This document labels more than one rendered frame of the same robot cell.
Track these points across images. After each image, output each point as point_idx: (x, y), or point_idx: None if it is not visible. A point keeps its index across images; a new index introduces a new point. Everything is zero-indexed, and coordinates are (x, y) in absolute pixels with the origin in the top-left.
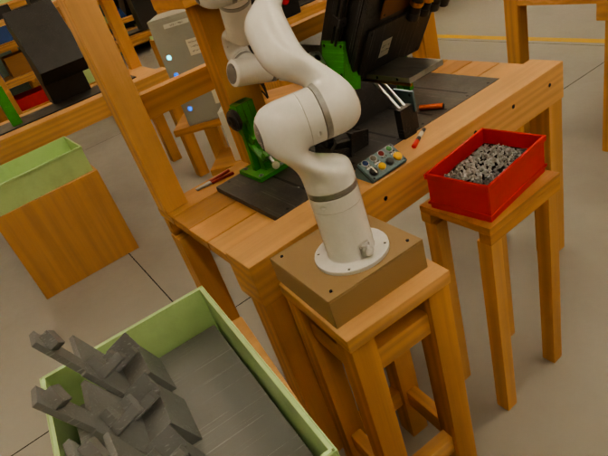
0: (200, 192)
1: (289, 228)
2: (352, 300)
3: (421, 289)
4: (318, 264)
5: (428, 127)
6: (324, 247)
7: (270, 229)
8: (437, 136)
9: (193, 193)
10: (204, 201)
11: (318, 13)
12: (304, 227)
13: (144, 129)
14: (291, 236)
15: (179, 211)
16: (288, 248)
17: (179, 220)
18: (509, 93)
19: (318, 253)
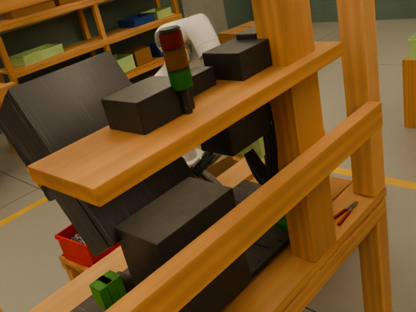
0: (351, 202)
1: (231, 174)
2: None
3: None
4: (200, 150)
5: (125, 264)
6: (199, 156)
7: (244, 173)
8: (122, 251)
9: (359, 201)
10: (334, 194)
11: (208, 234)
12: (221, 176)
13: None
14: (227, 171)
15: (352, 185)
16: (222, 158)
17: (341, 179)
18: (33, 309)
19: (202, 154)
